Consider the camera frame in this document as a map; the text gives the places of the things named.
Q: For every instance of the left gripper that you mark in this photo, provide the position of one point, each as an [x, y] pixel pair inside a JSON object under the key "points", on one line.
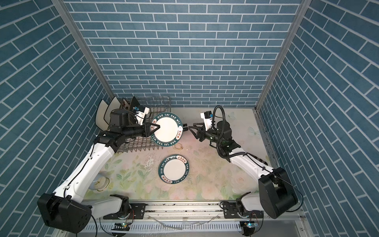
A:
{"points": [[146, 131]]}

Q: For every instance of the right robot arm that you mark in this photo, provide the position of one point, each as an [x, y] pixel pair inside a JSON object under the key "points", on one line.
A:
{"points": [[276, 193]]}

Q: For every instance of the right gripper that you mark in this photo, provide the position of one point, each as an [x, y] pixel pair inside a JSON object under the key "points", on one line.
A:
{"points": [[202, 134]]}

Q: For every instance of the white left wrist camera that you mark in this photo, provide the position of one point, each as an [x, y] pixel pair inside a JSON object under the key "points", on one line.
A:
{"points": [[141, 113]]}

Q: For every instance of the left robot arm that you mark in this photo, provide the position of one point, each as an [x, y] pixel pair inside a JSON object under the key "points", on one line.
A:
{"points": [[65, 208]]}

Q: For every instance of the grey wire dish rack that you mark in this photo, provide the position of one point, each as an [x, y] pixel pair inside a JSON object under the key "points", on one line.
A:
{"points": [[157, 105]]}

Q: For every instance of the black square plate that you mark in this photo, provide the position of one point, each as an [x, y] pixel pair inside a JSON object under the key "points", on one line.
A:
{"points": [[134, 103]]}

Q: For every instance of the white square plate outer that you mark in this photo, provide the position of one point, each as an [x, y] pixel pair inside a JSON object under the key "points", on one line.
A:
{"points": [[100, 121]]}

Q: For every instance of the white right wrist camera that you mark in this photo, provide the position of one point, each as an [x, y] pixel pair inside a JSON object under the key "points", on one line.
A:
{"points": [[207, 119]]}

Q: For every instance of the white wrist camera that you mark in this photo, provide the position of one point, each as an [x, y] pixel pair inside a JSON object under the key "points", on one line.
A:
{"points": [[207, 119], [141, 113]]}

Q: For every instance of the white cable duct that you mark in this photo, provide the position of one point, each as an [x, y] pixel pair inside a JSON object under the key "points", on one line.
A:
{"points": [[168, 227]]}

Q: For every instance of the green rim plate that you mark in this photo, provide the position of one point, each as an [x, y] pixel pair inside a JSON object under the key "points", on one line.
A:
{"points": [[173, 169], [171, 129]]}

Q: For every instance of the white square plate inner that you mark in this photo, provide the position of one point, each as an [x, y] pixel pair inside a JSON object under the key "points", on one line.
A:
{"points": [[114, 104]]}

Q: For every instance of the aluminium mounting rail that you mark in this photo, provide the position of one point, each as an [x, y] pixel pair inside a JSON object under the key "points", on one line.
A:
{"points": [[292, 224]]}

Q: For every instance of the floral square plate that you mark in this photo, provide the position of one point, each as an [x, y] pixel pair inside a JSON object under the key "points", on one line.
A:
{"points": [[124, 104]]}

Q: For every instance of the right base circuit board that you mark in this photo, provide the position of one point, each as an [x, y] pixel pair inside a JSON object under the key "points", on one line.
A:
{"points": [[249, 225]]}

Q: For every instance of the base circuit board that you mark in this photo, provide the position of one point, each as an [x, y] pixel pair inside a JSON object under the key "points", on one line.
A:
{"points": [[249, 225], [121, 227]]}

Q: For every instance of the white round bowl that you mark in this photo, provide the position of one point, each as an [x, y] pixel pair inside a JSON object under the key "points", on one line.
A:
{"points": [[100, 183]]}

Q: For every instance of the left base circuit board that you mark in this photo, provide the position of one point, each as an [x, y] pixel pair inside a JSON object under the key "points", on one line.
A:
{"points": [[121, 227]]}

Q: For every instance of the white square plate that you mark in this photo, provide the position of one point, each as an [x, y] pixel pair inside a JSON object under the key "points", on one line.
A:
{"points": [[100, 121], [114, 104]]}

